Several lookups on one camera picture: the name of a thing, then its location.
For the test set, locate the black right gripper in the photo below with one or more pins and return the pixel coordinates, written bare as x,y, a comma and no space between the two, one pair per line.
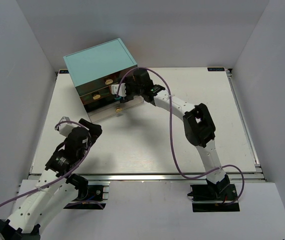
128,91

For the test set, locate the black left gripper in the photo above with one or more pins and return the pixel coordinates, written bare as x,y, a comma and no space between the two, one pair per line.
90,127

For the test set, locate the transparent bottom drawer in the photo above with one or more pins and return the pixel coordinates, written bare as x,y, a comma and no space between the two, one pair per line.
112,109

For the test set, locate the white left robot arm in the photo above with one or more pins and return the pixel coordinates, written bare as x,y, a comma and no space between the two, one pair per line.
57,186

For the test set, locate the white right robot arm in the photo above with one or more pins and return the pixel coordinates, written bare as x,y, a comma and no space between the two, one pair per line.
199,128

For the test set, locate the teal drawer cabinet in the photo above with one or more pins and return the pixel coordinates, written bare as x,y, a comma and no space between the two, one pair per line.
95,69

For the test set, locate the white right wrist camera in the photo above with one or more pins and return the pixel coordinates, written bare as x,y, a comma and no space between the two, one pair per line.
119,90

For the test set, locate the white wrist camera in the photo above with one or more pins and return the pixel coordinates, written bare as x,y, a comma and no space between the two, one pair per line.
64,127
119,90

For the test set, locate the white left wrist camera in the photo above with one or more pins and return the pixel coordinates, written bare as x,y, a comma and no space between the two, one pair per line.
64,127

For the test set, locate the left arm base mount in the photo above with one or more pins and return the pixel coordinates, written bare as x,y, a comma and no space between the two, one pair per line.
90,196

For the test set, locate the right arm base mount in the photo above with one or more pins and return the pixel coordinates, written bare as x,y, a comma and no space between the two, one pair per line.
221,197

